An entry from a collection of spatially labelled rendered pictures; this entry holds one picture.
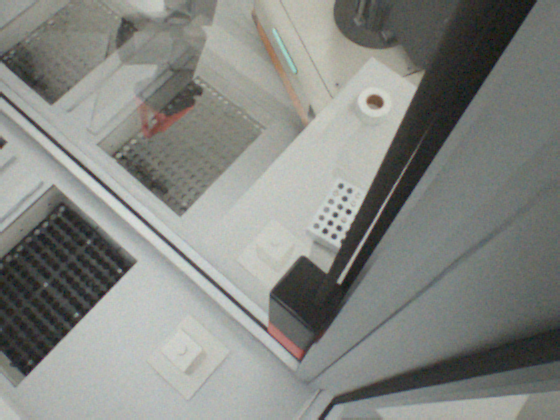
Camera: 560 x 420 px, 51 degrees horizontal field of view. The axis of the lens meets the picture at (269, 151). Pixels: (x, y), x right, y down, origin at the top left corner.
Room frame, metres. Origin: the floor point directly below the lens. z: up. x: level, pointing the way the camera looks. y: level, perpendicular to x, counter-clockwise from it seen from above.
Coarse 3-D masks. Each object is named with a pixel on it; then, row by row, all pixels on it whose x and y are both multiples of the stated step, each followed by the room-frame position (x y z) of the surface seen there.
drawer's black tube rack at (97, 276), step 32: (64, 224) 0.29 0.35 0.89; (32, 256) 0.24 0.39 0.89; (64, 256) 0.25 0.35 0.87; (96, 256) 0.25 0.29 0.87; (0, 288) 0.19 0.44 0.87; (32, 288) 0.18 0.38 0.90; (64, 288) 0.19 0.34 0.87; (96, 288) 0.19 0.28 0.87; (0, 320) 0.14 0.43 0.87; (32, 320) 0.14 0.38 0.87; (64, 320) 0.14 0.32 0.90; (32, 352) 0.09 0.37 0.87
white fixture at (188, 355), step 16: (192, 320) 0.13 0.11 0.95; (176, 336) 0.10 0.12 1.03; (192, 336) 0.11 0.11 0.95; (208, 336) 0.11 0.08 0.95; (160, 352) 0.09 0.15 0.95; (176, 352) 0.08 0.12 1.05; (192, 352) 0.08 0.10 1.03; (208, 352) 0.09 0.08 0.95; (224, 352) 0.09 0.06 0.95; (160, 368) 0.06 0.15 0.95; (176, 368) 0.06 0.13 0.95; (192, 368) 0.06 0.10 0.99; (208, 368) 0.06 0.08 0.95; (176, 384) 0.04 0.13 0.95; (192, 384) 0.04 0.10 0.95
